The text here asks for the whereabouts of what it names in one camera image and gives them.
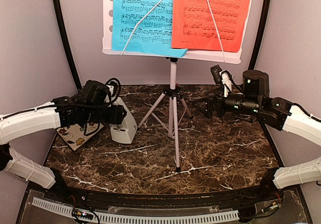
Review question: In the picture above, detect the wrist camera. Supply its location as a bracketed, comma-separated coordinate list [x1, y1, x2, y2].
[105, 78, 121, 104]
[210, 65, 232, 97]

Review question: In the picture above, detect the red sheet music page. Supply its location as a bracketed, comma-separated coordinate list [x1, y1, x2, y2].
[172, 0, 250, 53]

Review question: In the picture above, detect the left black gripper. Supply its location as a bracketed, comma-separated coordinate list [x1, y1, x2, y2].
[84, 104, 126, 125]

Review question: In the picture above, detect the white metronome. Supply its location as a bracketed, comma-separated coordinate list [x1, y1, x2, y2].
[109, 97, 137, 144]

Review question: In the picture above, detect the black front rail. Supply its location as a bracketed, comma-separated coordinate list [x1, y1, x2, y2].
[45, 168, 283, 209]

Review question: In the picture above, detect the right black frame post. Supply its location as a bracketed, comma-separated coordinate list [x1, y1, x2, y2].
[248, 0, 271, 70]

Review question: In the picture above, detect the blue sheet music page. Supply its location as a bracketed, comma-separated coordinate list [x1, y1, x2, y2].
[112, 0, 187, 58]

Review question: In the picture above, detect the black frame post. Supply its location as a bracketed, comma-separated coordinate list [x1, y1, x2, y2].
[52, 0, 82, 90]
[248, 0, 271, 70]

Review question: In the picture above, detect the floral square plate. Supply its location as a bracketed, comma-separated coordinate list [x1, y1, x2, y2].
[56, 123, 104, 151]

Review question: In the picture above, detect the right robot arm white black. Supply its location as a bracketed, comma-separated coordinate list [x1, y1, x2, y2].
[192, 65, 320, 201]

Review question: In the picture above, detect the left black frame post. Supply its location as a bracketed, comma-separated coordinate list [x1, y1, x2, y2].
[52, 0, 82, 90]

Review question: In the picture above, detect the white music stand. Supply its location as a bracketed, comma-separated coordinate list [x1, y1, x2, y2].
[101, 0, 254, 172]

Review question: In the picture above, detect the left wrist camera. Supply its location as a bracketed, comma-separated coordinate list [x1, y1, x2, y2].
[105, 78, 121, 104]

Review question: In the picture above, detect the grey cable duct strip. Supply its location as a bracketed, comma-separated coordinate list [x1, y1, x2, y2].
[32, 197, 239, 223]

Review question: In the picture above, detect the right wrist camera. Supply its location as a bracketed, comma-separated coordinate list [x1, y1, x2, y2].
[210, 65, 232, 97]

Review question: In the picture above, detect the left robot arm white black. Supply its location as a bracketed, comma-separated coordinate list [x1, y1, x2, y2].
[1, 78, 127, 202]

